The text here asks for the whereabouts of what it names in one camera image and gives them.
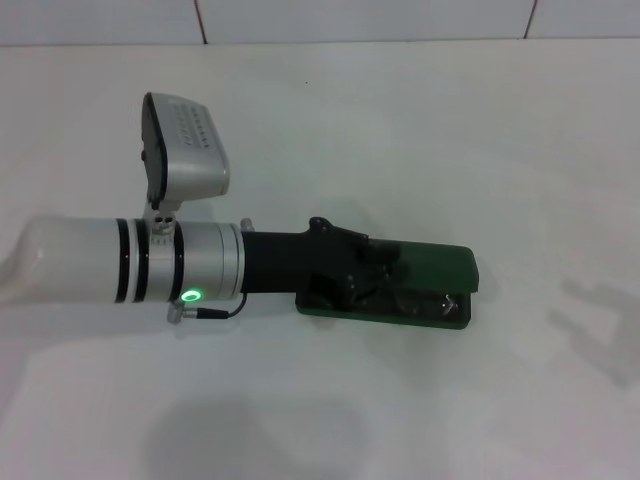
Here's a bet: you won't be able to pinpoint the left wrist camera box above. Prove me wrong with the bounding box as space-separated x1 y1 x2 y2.
139 91 232 211

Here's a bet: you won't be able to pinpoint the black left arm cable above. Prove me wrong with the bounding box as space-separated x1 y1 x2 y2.
164 291 249 326

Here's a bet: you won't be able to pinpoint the clear white glasses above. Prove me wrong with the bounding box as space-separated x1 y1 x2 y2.
394 287 466 321

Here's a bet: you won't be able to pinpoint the green glasses case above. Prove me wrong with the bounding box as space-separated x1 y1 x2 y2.
294 239 481 332

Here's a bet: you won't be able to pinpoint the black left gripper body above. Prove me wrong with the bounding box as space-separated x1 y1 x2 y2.
241 216 371 307

